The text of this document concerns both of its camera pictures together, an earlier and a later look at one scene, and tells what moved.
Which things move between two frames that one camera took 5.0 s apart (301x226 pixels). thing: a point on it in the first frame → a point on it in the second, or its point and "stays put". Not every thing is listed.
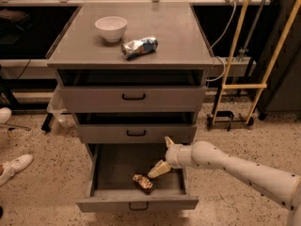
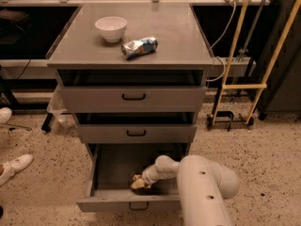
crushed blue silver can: [138, 47] stays put
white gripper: [173, 156] → [147, 179]
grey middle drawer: [136, 127] stays put
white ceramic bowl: [111, 26] stays put
